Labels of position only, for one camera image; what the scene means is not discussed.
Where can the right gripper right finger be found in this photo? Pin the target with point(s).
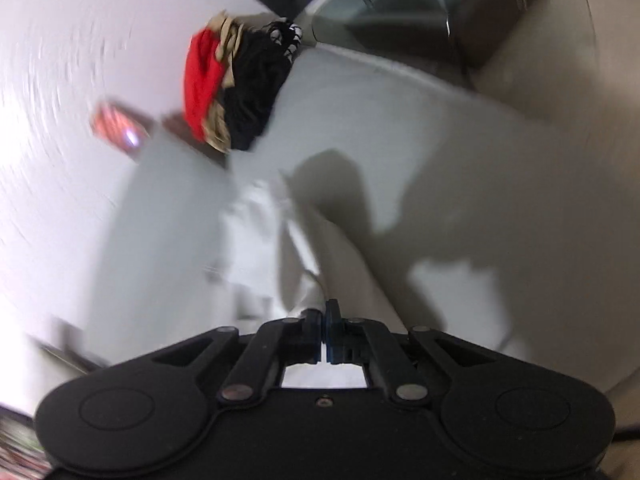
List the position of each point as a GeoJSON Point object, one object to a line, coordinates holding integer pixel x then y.
{"type": "Point", "coordinates": [381, 354]}

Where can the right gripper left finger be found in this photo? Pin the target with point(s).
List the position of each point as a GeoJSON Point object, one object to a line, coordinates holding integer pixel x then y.
{"type": "Point", "coordinates": [267, 354]}

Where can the white hooded sweatshirt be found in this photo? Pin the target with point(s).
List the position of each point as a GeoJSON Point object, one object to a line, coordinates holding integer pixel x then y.
{"type": "Point", "coordinates": [278, 257]}

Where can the grey sofa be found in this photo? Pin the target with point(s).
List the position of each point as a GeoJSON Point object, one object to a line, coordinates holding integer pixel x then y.
{"type": "Point", "coordinates": [471, 218]}

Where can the red smartphone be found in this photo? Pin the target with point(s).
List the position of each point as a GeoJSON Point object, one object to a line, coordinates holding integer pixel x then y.
{"type": "Point", "coordinates": [116, 126]}

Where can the red garment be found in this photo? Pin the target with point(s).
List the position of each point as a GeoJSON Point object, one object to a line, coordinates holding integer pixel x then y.
{"type": "Point", "coordinates": [202, 78]}

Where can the black garment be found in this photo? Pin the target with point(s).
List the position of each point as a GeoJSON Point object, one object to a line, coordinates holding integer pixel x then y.
{"type": "Point", "coordinates": [260, 68]}

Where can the beige garment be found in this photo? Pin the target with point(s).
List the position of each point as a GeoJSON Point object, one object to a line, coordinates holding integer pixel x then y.
{"type": "Point", "coordinates": [229, 32]}

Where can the glass side table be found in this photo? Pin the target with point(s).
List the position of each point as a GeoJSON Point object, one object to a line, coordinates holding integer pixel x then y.
{"type": "Point", "coordinates": [448, 38]}

